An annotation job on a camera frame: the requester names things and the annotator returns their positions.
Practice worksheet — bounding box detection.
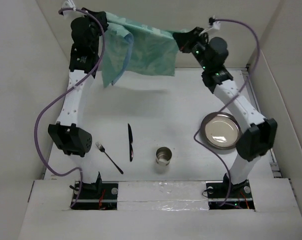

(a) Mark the dark metal fork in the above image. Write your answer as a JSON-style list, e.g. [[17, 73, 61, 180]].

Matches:
[[95, 141, 124, 175]]

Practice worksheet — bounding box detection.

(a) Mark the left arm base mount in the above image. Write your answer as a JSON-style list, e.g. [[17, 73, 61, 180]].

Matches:
[[70, 182, 119, 211]]

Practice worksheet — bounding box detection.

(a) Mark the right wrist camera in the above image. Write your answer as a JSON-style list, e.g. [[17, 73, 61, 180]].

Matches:
[[208, 16, 221, 34]]

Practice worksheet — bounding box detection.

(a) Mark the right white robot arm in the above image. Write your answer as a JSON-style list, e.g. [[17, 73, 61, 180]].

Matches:
[[172, 27, 278, 197]]

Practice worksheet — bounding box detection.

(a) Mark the black table knife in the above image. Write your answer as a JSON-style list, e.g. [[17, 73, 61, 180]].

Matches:
[[127, 123, 134, 162]]

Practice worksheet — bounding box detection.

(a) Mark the green patterned cloth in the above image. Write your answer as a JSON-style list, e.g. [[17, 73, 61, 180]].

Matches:
[[100, 12, 179, 88]]

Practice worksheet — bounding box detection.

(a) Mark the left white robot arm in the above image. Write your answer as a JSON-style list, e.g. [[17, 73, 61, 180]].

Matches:
[[48, 8, 109, 199]]

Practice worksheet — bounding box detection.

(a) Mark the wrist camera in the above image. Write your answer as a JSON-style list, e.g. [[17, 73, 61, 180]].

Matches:
[[61, 0, 76, 19], [208, 16, 221, 34]]

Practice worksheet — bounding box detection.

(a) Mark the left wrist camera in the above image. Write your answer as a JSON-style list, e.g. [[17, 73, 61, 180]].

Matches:
[[61, 0, 76, 19]]

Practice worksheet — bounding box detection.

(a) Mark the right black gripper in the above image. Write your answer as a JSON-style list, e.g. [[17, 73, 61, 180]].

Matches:
[[174, 27, 210, 71]]

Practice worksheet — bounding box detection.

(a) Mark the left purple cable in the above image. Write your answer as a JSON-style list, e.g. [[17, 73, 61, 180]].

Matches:
[[33, 7, 107, 209]]

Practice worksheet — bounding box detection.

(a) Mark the stainless steel plate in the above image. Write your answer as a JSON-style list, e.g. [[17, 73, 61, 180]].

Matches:
[[200, 112, 242, 151]]

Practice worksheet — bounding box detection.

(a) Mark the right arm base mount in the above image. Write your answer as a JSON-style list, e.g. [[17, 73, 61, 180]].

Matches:
[[202, 180, 255, 210]]

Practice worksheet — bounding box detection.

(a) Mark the stainless steel cup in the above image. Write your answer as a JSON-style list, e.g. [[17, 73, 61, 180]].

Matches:
[[154, 146, 173, 174]]

